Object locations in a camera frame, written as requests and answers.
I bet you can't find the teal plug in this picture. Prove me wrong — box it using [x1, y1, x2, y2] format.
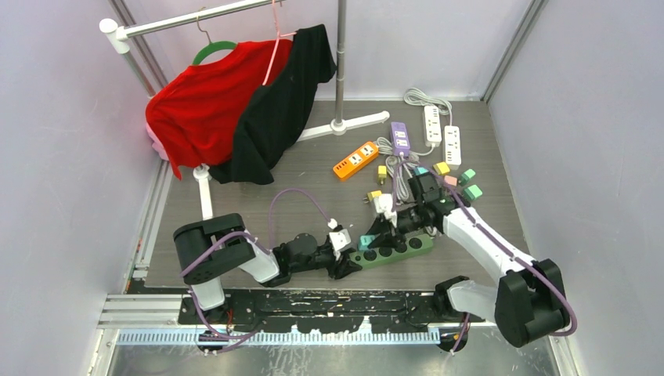
[413, 166, 429, 175]
[358, 235, 375, 252]

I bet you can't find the dark green power strip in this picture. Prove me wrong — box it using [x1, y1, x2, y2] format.
[349, 233, 434, 270]

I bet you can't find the pink plug adapter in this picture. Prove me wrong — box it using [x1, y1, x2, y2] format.
[443, 175, 459, 187]

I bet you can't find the green plug adapter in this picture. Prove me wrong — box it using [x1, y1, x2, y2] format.
[462, 185, 483, 202]
[458, 168, 476, 186]

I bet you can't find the long white power strip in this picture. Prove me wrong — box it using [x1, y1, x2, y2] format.
[403, 88, 462, 170]

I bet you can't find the orange power strip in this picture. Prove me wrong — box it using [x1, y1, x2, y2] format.
[332, 137, 406, 182]

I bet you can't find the purple power strip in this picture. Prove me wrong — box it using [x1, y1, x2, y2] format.
[388, 121, 431, 204]

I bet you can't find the short white power strip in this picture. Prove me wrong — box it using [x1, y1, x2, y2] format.
[410, 104, 442, 156]

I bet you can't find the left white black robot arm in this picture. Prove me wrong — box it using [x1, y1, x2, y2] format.
[173, 213, 362, 324]

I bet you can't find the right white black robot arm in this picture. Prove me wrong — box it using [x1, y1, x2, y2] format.
[367, 172, 578, 348]

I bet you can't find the black t-shirt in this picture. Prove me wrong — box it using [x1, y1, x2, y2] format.
[209, 24, 337, 185]

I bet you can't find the red t-shirt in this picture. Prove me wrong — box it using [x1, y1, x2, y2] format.
[145, 39, 293, 178]

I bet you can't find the pink clothes hanger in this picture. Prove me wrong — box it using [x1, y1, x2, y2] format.
[262, 0, 297, 86]

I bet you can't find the green clothes hanger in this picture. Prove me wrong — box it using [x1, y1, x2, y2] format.
[191, 16, 237, 66]

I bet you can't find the white metal clothes rack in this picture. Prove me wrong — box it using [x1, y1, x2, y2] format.
[98, 0, 391, 221]

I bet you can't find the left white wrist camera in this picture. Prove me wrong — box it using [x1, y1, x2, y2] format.
[328, 229, 352, 261]

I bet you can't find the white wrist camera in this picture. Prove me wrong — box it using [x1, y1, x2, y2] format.
[328, 229, 352, 261]
[372, 193, 398, 227]

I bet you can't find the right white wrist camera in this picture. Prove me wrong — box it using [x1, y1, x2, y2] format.
[372, 193, 398, 227]

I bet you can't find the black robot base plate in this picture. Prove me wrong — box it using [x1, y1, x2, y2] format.
[177, 289, 483, 351]

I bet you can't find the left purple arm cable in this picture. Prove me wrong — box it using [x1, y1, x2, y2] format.
[179, 187, 339, 355]

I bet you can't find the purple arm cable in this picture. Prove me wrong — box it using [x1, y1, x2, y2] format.
[391, 155, 578, 354]
[179, 187, 339, 355]

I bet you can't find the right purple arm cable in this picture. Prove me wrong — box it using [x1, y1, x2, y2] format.
[391, 155, 578, 354]

